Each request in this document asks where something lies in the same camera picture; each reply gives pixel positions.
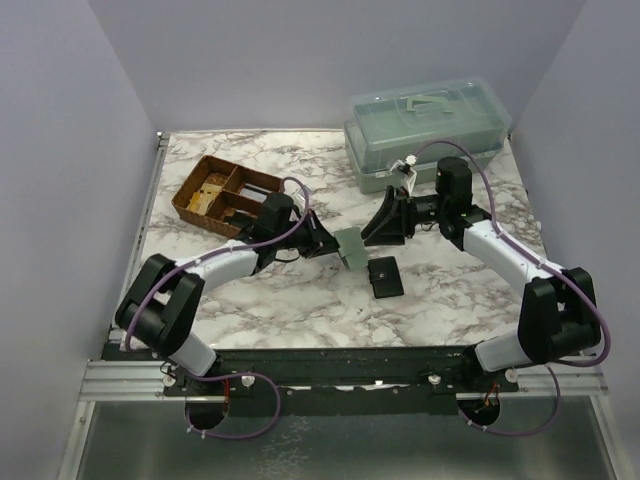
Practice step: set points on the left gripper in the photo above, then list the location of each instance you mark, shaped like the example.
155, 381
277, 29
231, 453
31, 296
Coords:
319, 237

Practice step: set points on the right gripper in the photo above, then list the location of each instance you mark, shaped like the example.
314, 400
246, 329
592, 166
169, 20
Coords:
388, 227

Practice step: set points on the green card holder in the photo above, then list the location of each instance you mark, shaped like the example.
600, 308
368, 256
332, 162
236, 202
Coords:
351, 248

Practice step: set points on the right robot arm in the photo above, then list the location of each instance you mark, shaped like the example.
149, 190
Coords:
557, 316

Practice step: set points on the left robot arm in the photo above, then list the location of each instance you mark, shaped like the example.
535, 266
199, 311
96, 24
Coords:
159, 307

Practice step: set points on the black card holder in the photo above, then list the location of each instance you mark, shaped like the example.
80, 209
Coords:
384, 277

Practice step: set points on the translucent green storage box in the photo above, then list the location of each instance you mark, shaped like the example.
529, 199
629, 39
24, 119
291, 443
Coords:
390, 125

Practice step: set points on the woven brown basket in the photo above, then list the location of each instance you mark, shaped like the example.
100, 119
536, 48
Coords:
222, 196

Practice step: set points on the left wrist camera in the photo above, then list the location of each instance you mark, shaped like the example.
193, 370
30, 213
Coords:
301, 197

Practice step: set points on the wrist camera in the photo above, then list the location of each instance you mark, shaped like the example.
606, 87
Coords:
404, 170
301, 197

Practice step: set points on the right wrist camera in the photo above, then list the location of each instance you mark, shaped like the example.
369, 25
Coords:
404, 170

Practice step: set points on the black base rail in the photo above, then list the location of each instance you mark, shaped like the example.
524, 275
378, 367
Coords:
330, 382

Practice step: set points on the aluminium frame rail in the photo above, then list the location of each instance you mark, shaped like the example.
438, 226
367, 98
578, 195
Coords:
149, 199

